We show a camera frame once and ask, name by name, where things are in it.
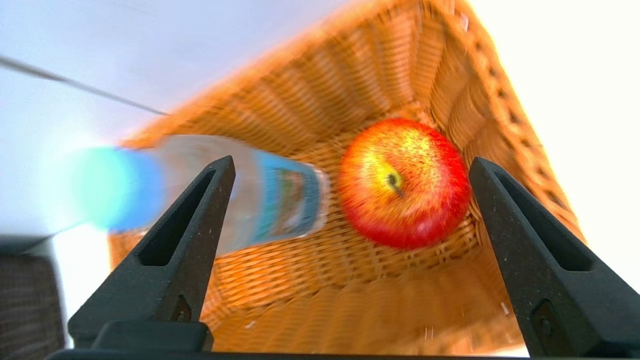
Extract clear water bottle blue cap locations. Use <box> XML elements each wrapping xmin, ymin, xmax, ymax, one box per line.
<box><xmin>70</xmin><ymin>134</ymin><xmax>331</xmax><ymax>256</ymax></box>

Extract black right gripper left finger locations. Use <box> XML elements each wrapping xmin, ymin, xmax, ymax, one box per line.
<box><xmin>67</xmin><ymin>155</ymin><xmax>237</xmax><ymax>351</ymax></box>

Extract dark brown wicker basket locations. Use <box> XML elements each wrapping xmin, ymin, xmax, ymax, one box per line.
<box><xmin>0</xmin><ymin>252</ymin><xmax>68</xmax><ymax>360</ymax></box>

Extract orange wicker basket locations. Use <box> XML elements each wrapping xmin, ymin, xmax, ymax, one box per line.
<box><xmin>107</xmin><ymin>0</ymin><xmax>587</xmax><ymax>357</ymax></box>

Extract red apple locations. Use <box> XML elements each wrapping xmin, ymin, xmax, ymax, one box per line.
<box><xmin>336</xmin><ymin>117</ymin><xmax>472</xmax><ymax>251</ymax></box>

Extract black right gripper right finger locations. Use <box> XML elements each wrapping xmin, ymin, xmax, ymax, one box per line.
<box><xmin>468</xmin><ymin>156</ymin><xmax>640</xmax><ymax>358</ymax></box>

